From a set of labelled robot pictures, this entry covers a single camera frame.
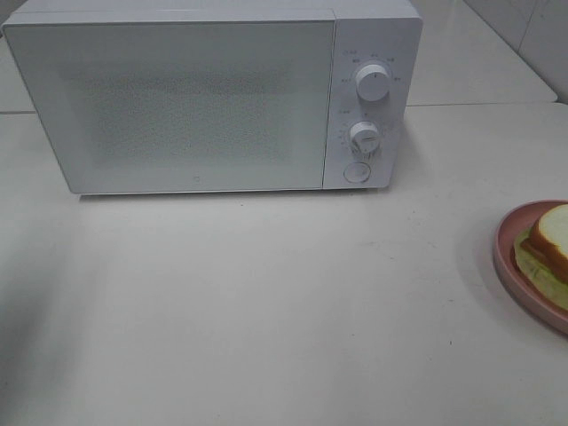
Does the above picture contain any white microwave door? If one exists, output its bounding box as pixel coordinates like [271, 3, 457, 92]
[5, 21, 334, 194]

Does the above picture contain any white bread sandwich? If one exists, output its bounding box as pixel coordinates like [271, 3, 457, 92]
[514, 203, 567, 311]

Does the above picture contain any pink round plate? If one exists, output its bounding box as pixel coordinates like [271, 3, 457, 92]
[492, 200, 567, 335]

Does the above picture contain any lower white timer knob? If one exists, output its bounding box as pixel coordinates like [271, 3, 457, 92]
[349, 121, 381, 154]

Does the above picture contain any upper white power knob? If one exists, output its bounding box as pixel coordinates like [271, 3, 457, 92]
[355, 63, 391, 102]

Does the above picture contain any white microwave oven body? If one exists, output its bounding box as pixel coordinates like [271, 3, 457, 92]
[2, 1, 422, 193]

